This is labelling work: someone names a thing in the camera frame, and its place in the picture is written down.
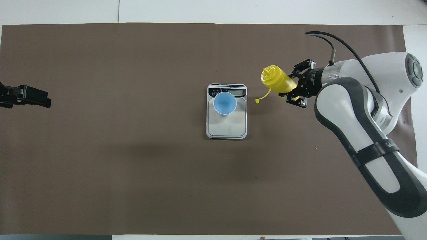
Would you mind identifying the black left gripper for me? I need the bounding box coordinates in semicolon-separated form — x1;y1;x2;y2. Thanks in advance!
0;82;51;109

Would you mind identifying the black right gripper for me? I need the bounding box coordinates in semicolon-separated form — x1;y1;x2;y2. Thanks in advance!
286;59;326;108

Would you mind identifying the yellow squeeze bottle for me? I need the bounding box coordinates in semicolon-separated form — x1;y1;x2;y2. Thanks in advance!
255;65;297;104

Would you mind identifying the blue plastic cup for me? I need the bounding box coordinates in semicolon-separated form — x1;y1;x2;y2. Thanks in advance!
213;92;238;116

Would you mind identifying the silver digital kitchen scale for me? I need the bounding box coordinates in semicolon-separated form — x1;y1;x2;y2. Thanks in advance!
206;83;248;139

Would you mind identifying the brown table mat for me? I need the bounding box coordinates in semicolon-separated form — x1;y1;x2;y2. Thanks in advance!
0;23;426;235

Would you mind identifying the black velcro cable strap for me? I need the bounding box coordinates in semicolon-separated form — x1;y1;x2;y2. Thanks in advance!
352;141;401;168

